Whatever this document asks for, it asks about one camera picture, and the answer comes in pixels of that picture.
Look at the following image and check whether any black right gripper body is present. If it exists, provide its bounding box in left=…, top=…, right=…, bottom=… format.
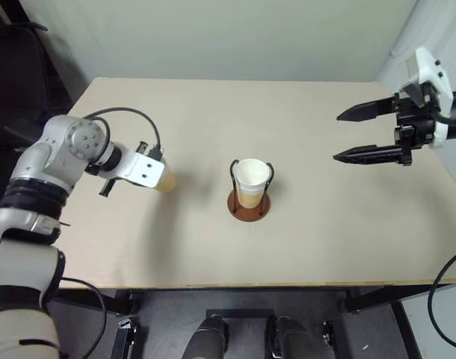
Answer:
left=392, top=83, right=441, bottom=168

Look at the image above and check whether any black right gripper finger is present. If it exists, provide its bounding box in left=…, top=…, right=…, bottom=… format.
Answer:
left=336, top=95, right=397, bottom=123
left=331, top=143, right=404, bottom=166

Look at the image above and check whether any white curtain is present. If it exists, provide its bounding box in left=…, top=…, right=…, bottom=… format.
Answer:
left=377, top=0, right=456, bottom=94

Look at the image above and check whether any dark rounded shape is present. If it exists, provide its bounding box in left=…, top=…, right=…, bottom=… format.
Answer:
left=181, top=315, right=229, bottom=359
left=267, top=316, right=318, bottom=359

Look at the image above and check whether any black floor plate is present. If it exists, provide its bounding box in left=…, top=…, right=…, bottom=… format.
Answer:
left=205, top=308, right=276, bottom=323

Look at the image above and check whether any black office chair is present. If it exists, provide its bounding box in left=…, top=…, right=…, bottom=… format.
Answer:
left=0, top=0, right=75, bottom=151

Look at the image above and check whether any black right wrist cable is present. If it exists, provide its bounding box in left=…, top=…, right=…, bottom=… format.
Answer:
left=433, top=111, right=456, bottom=126

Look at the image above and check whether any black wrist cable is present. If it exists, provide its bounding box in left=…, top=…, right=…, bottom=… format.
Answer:
left=84, top=107, right=166, bottom=161
left=433, top=111, right=456, bottom=126

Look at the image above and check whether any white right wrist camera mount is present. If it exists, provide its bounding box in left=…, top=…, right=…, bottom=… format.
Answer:
left=398, top=46, right=455, bottom=149

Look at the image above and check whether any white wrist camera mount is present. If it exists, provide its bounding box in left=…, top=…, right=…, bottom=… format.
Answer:
left=120, top=141, right=168, bottom=190
left=398, top=46, right=455, bottom=149

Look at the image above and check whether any black hanging cable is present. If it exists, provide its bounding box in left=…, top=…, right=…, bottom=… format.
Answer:
left=427, top=245, right=456, bottom=353
left=58, top=277, right=108, bottom=357

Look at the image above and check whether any black frame foot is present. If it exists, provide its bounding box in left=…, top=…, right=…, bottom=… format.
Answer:
left=111, top=316, right=138, bottom=359
left=321, top=319, right=336, bottom=347

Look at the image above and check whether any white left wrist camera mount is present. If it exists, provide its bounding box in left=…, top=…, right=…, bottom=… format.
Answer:
left=120, top=141, right=168, bottom=190

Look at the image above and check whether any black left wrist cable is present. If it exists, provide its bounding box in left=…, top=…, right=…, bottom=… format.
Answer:
left=84, top=107, right=166, bottom=161

